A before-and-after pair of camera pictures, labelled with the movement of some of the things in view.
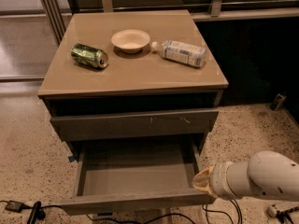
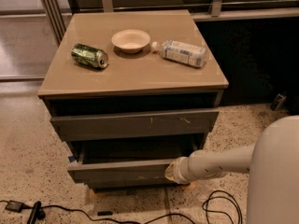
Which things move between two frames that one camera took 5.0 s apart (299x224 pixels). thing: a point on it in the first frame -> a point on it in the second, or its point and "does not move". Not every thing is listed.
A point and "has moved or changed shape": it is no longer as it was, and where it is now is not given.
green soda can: x=89 y=56 does not move
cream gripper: x=222 y=180 -> x=184 y=171
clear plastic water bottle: x=182 y=52 does not move
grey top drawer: x=97 y=125 does not move
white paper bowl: x=130 y=41 does not move
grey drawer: x=135 y=176 has moved or changed shape
